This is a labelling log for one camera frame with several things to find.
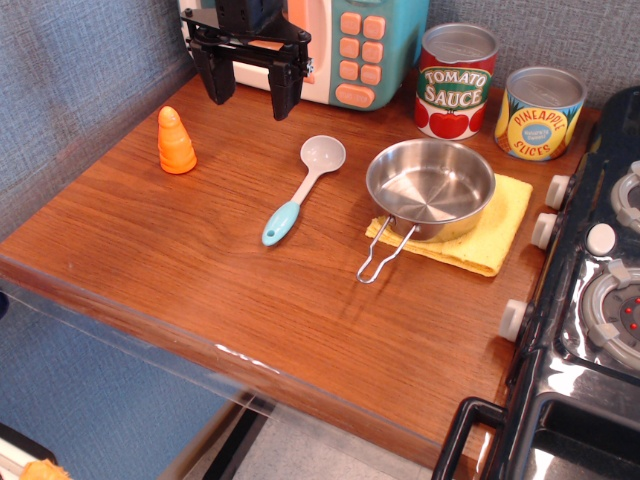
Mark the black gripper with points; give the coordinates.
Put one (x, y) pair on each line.
(255, 33)

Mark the grey ladle teal handle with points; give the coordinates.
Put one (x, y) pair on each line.
(321, 154)

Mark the orange toy carrot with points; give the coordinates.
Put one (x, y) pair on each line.
(176, 152)

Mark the teal toy microwave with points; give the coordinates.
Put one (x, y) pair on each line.
(360, 51)

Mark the tomato sauce can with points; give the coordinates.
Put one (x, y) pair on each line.
(454, 78)

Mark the small steel pan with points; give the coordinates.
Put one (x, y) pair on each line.
(426, 190)

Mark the pineapple slices can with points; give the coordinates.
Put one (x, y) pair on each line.
(539, 112)

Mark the yellow folded cloth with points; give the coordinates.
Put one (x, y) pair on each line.
(484, 248)

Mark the grey stove knob upper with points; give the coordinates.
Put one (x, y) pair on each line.
(556, 191)

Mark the grey stove knob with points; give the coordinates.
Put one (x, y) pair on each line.
(556, 191)
(512, 318)
(543, 230)

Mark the grey stove knob middle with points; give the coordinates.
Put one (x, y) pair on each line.
(543, 230)

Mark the grey stove knob lower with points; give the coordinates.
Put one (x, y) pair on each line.
(512, 318)

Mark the orange object bottom left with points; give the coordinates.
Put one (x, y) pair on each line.
(44, 470)

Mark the black toy stove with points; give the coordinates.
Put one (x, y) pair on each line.
(572, 407)

